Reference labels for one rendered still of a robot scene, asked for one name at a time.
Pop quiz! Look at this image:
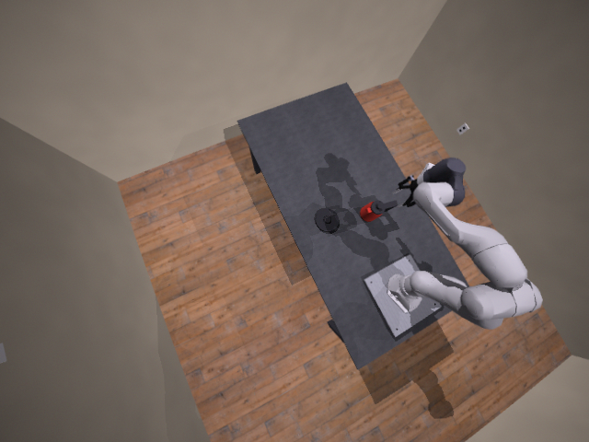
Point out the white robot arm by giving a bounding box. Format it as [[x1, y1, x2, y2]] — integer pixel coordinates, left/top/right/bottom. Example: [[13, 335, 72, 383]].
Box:
[[387, 157, 543, 330]]

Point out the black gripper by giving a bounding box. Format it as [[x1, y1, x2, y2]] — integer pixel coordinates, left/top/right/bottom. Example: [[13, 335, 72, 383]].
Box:
[[392, 175, 418, 207]]

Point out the black round disk with center stud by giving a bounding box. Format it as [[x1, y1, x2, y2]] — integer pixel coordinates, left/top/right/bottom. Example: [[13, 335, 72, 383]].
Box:
[[316, 208, 339, 232]]

